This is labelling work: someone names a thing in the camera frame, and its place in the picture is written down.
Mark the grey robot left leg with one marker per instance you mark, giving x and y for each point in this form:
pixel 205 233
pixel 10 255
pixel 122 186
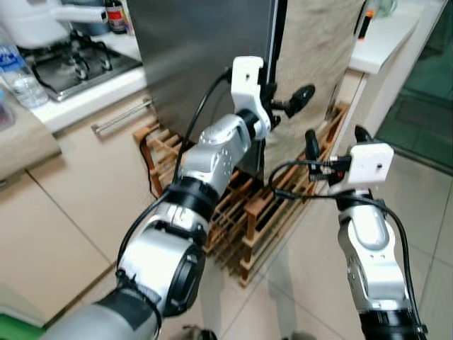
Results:
pixel 198 334

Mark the wooden slatted rack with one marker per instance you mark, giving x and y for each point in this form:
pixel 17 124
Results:
pixel 262 219

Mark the dark bottle red label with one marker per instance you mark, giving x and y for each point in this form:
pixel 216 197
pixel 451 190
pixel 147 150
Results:
pixel 115 18

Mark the beige counter mat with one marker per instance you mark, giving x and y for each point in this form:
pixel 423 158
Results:
pixel 21 145

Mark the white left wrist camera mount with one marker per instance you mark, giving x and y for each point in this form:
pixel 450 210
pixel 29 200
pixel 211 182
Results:
pixel 248 81

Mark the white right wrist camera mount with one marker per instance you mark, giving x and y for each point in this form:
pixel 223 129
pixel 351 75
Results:
pixel 371 164

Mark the glass sliding door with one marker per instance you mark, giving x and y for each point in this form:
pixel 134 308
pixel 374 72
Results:
pixel 425 106

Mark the steel gas stove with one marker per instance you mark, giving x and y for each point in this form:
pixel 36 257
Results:
pixel 71 71

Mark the grey steel fridge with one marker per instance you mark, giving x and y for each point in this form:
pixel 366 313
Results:
pixel 191 42

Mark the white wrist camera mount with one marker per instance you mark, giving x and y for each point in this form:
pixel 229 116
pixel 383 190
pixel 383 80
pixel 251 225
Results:
pixel 248 81
pixel 371 164

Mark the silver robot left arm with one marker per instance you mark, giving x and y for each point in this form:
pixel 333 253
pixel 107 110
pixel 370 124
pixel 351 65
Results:
pixel 212 152

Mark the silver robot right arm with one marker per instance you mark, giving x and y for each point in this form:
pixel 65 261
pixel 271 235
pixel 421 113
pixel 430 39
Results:
pixel 368 262

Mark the white cooking pot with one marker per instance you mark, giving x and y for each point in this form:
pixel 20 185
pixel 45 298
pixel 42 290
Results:
pixel 28 21

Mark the orange black device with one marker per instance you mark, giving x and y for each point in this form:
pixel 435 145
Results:
pixel 365 25

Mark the beige kitchen base cabinet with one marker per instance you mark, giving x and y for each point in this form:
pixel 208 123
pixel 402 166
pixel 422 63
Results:
pixel 64 212

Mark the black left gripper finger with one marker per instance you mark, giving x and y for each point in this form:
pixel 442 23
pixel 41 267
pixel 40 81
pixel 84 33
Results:
pixel 302 99

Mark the green plastic panel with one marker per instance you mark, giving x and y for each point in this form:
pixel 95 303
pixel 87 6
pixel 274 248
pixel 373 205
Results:
pixel 18 327

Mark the beige hanging cloth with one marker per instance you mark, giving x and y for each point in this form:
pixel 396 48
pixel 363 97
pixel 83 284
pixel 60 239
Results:
pixel 318 57

